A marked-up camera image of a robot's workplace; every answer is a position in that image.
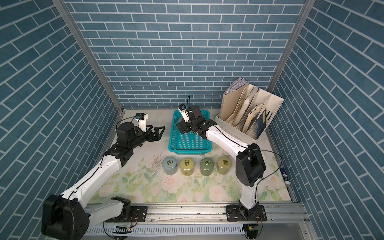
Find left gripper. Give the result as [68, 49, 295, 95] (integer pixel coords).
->
[127, 124, 165, 150]

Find teal plastic basket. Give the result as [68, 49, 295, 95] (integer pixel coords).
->
[168, 110, 212, 155]

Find grey-blue tea canister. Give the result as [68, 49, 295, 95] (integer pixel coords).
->
[162, 157, 177, 176]

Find yellow tea canister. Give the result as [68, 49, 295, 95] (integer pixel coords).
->
[180, 158, 195, 177]

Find dark green tea canister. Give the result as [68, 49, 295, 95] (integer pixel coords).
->
[200, 158, 214, 177]

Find yellow-green tea canister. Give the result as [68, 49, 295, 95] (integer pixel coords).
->
[217, 156, 232, 175]

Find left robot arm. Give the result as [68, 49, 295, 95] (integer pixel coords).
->
[41, 122, 166, 240]

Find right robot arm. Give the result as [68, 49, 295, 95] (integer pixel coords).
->
[177, 104, 282, 222]

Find beige file organizer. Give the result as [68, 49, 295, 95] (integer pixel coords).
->
[215, 84, 284, 143]

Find purple-grey folder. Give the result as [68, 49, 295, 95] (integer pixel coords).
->
[225, 77, 249, 95]

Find dark blue booklet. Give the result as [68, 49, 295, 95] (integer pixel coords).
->
[256, 109, 266, 139]

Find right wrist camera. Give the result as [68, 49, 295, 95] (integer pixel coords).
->
[178, 104, 190, 122]

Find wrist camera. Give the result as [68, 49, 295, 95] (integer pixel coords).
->
[135, 113, 149, 133]
[178, 104, 190, 122]

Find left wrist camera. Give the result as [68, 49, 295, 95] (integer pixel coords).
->
[135, 113, 149, 133]

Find marker pen at wall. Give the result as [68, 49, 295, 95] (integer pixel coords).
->
[280, 168, 291, 186]

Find aluminium front rail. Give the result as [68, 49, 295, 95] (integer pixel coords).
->
[84, 202, 317, 240]

